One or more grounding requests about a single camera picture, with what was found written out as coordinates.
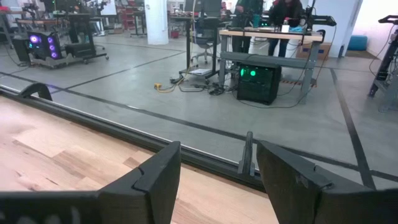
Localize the person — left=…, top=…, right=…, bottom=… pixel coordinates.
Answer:
left=267, top=0, right=305, bottom=58
left=231, top=0, right=265, bottom=54

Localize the wooden top workbench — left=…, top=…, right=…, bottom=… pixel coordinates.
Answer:
left=218, top=26, right=325, bottom=104

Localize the black rolling workstation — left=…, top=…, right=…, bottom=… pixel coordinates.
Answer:
left=52, top=9, right=109, bottom=65

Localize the black floor cable bundle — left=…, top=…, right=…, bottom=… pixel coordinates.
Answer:
left=194, top=83, right=236, bottom=96

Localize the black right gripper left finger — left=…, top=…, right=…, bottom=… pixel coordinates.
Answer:
left=98, top=141, right=182, bottom=224

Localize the black robot stand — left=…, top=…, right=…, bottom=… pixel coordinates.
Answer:
left=368, top=14, right=398, bottom=98

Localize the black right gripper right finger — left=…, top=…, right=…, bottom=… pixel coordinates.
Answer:
left=256, top=139, right=398, bottom=224

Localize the white pillar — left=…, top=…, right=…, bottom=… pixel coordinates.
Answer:
left=144, top=0, right=170, bottom=46

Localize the black curved bracket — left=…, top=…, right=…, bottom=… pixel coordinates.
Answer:
left=18, top=82, right=53, bottom=102

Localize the grey office chair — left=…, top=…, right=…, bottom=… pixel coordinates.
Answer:
left=190, top=17, right=220, bottom=65

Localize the computer tower with purple lights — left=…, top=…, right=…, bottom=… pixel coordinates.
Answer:
left=27, top=30, right=63, bottom=62

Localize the black standing desk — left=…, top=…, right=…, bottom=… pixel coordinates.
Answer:
left=169, top=14, right=226, bottom=80

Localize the blue stool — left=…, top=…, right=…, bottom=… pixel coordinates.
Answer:
left=347, top=34, right=369, bottom=52

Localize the computer tower with green lights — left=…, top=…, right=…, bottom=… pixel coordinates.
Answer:
left=236, top=61, right=282, bottom=106

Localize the cardboard box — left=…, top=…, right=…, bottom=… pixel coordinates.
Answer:
left=295, top=42, right=332, bottom=60

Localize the grey metal bracket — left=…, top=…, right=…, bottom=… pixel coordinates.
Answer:
left=238, top=131, right=257, bottom=177

